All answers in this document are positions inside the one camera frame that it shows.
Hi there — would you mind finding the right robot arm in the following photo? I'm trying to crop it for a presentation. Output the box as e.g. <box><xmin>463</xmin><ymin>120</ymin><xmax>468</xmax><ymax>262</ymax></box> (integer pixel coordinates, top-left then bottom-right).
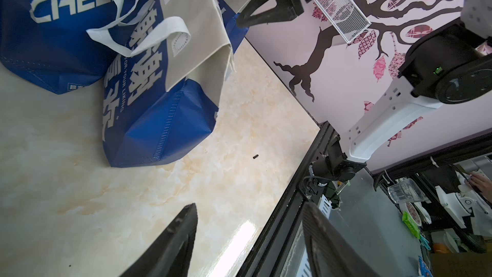
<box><xmin>236</xmin><ymin>0</ymin><xmax>491</xmax><ymax>182</ymax></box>

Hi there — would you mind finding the person hand outside cell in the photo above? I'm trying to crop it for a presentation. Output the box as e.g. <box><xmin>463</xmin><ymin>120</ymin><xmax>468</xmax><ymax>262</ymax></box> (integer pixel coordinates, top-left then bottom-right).
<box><xmin>469</xmin><ymin>173</ymin><xmax>492</xmax><ymax>202</ymax></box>

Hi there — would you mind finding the clear plastic container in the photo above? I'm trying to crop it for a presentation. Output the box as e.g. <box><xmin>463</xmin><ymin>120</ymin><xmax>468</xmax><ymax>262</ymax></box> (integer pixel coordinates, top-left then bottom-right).
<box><xmin>388</xmin><ymin>178</ymin><xmax>428</xmax><ymax>203</ymax></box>

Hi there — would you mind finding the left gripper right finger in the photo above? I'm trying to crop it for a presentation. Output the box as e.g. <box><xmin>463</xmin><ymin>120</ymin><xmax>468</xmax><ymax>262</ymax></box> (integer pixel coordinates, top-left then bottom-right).
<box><xmin>302</xmin><ymin>203</ymin><xmax>379</xmax><ymax>277</ymax></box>

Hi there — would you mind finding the black base frame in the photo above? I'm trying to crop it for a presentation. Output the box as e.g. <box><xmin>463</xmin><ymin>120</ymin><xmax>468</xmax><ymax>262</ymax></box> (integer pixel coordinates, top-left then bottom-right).
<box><xmin>237</xmin><ymin>122</ymin><xmax>341</xmax><ymax>276</ymax></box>

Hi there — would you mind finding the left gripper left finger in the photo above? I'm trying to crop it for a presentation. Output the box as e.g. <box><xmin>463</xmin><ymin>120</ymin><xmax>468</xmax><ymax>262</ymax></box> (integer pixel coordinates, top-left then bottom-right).
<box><xmin>122</xmin><ymin>203</ymin><xmax>198</xmax><ymax>276</ymax></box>

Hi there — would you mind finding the blue takeout bag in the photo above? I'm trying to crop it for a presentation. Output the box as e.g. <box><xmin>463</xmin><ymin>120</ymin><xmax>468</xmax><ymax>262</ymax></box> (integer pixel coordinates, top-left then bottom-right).
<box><xmin>87</xmin><ymin>0</ymin><xmax>233</xmax><ymax>168</ymax></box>

